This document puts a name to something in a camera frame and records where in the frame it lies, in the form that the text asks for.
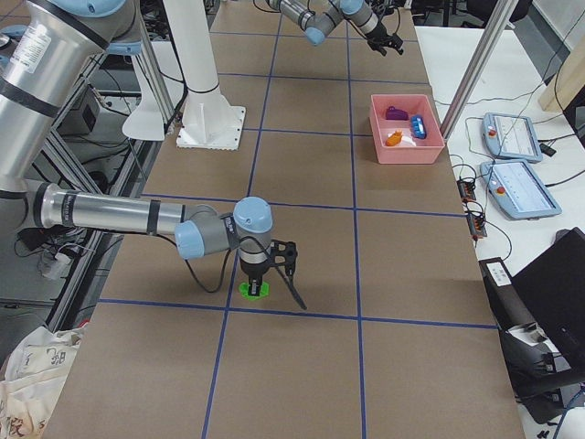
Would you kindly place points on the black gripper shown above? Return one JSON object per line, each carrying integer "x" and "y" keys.
{"x": 377, "y": 34}
{"x": 252, "y": 273}

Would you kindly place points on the green toy block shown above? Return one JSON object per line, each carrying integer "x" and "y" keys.
{"x": 254, "y": 292}

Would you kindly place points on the purple toy block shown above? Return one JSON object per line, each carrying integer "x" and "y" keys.
{"x": 396, "y": 114}

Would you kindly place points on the long blue toy block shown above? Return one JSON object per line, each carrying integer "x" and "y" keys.
{"x": 417, "y": 126}

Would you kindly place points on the orange toy block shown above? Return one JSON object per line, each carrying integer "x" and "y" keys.
{"x": 394, "y": 139}

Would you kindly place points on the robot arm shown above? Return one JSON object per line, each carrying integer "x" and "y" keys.
{"x": 49, "y": 55}
{"x": 366, "y": 17}

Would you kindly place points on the pink plastic box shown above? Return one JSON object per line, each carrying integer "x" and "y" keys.
{"x": 411, "y": 151}

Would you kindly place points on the upper teach pendant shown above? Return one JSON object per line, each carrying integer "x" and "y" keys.
{"x": 509, "y": 136}

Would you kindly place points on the teach pendant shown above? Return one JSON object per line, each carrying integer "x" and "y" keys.
{"x": 517, "y": 190}
{"x": 509, "y": 136}

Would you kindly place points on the orange connector board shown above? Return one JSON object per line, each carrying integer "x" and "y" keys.
{"x": 466, "y": 190}

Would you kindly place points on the lower teach pendant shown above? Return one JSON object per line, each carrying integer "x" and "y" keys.
{"x": 517, "y": 190}

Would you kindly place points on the white printed tote bag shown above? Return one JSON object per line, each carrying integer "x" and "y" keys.
{"x": 35, "y": 374}

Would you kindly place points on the aluminium frame post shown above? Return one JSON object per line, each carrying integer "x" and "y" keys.
{"x": 495, "y": 26}

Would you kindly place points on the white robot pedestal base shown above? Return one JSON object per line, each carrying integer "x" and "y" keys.
{"x": 179, "y": 82}

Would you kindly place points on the aluminium frame rack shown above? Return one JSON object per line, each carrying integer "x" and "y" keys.
{"x": 57, "y": 284}

